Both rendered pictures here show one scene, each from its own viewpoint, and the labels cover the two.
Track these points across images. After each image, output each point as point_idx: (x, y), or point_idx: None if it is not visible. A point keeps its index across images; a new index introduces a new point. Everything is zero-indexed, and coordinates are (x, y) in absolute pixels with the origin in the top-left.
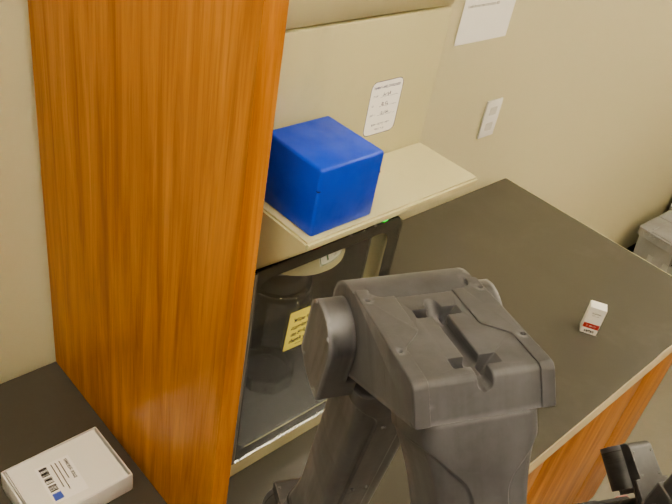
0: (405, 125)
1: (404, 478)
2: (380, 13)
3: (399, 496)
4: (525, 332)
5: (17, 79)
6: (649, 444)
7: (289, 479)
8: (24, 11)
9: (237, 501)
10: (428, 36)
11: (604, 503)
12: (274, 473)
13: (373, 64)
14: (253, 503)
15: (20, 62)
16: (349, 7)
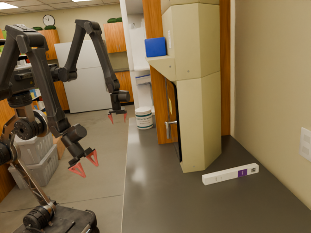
0: (172, 48)
1: (147, 173)
2: (165, 9)
3: (143, 170)
4: (79, 19)
5: (233, 48)
6: (72, 125)
7: (127, 91)
8: (234, 31)
9: (166, 147)
10: (170, 16)
11: (81, 148)
12: (169, 153)
13: (167, 24)
14: (164, 149)
15: (233, 44)
16: (164, 8)
